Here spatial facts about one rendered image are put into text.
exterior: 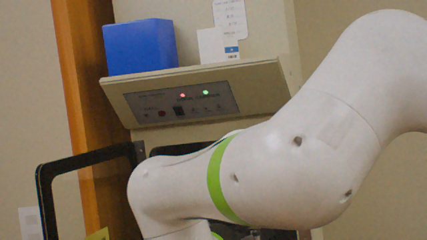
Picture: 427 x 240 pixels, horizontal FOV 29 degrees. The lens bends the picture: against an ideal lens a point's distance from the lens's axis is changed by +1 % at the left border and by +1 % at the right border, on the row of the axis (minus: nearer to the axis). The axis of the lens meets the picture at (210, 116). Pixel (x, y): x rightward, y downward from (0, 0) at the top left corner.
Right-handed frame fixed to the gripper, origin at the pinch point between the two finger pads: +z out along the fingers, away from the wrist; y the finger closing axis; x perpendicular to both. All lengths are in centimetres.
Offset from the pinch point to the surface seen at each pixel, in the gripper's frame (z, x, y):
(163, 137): -8.8, -19.2, 10.2
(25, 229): 34, 3, 65
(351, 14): 34, -39, -23
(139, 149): -8.9, -17.3, 15.4
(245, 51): -8.7, -32.8, -7.3
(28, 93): 34, -31, 59
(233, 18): -8.8, -39.0, -5.9
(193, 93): -16.7, -26.8, 1.0
